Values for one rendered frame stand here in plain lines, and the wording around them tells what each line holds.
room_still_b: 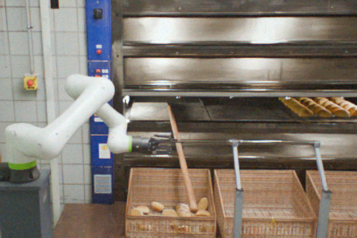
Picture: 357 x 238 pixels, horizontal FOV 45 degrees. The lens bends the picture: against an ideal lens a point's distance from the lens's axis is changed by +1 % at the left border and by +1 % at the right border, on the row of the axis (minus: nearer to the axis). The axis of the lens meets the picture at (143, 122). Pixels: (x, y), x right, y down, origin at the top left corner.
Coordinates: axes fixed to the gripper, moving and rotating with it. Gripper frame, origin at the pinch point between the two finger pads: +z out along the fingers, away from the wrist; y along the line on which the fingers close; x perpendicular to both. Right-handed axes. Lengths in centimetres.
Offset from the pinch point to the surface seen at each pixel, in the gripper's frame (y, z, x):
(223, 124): 3, 35, -52
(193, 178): 41, 15, -47
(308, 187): 43, 92, -40
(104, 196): 56, -48, -51
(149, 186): 46, -16, -46
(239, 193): 25.9, 34.7, 8.1
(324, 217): 39, 83, 9
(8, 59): -40, -110, -55
